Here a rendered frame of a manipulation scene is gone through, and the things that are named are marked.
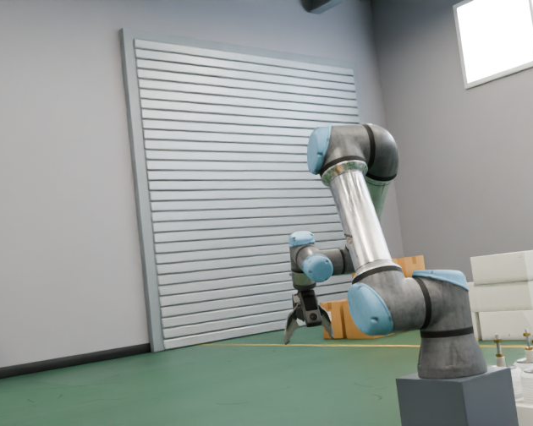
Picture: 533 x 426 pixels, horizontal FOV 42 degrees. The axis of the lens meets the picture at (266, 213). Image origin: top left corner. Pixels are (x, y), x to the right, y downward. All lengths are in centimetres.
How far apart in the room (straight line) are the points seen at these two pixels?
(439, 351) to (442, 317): 7
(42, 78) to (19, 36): 40
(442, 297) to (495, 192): 663
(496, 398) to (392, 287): 32
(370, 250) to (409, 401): 34
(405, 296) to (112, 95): 555
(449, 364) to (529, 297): 302
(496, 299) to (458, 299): 312
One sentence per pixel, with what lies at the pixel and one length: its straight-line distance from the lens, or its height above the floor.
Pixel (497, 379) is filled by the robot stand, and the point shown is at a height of 28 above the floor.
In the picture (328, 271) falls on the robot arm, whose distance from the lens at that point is 194.
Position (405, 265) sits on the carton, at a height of 53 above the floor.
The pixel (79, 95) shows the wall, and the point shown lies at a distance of 669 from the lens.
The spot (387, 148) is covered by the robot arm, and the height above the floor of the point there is 84.
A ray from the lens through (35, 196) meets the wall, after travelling 631.
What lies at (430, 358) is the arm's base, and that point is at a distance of 158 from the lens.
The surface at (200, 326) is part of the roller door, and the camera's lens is 680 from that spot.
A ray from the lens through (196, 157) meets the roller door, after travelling 700.
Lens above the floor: 55
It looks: 5 degrees up
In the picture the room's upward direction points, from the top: 7 degrees counter-clockwise
